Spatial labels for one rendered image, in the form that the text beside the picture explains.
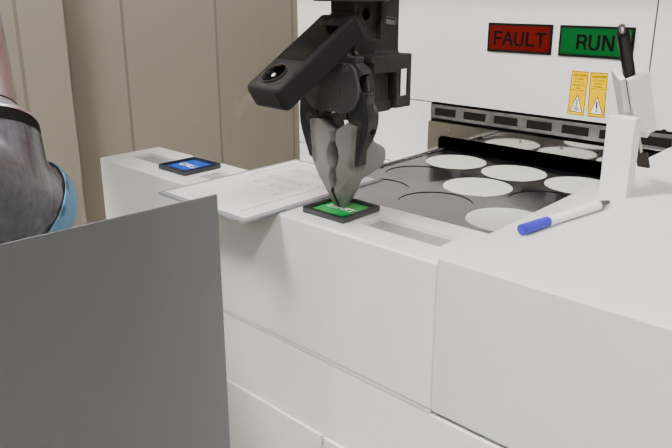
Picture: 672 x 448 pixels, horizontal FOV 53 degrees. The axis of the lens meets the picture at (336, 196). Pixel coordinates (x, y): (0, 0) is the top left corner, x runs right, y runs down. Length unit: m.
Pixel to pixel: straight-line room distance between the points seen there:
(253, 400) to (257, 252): 0.19
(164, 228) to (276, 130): 2.64
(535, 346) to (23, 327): 0.35
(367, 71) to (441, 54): 0.67
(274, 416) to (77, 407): 0.37
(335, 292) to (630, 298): 0.27
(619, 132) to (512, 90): 0.47
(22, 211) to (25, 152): 0.06
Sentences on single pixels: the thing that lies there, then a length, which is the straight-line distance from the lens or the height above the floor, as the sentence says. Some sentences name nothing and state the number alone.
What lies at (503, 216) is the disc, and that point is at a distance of 0.89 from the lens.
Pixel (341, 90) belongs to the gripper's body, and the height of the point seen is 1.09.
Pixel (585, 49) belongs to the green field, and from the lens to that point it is 1.15.
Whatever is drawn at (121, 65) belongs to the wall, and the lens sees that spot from 2.64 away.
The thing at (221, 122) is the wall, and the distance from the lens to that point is 2.89.
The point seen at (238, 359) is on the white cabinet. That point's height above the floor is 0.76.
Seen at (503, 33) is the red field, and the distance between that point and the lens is 1.22.
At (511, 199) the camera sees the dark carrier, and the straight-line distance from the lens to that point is 0.97.
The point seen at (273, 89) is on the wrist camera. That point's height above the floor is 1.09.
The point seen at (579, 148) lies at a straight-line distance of 1.16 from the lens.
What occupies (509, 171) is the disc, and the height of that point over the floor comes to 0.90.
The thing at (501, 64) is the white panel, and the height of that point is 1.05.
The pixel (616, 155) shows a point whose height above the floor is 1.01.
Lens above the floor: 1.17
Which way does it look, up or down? 17 degrees down
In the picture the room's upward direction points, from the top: straight up
